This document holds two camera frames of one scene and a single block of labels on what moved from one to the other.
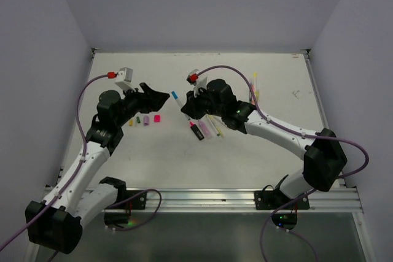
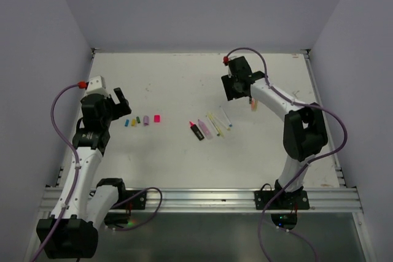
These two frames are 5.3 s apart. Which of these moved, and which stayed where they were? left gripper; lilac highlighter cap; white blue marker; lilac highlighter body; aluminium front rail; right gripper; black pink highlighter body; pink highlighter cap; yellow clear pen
Moved: right gripper; left gripper; white blue marker
Stayed: lilac highlighter body; yellow clear pen; pink highlighter cap; lilac highlighter cap; black pink highlighter body; aluminium front rail
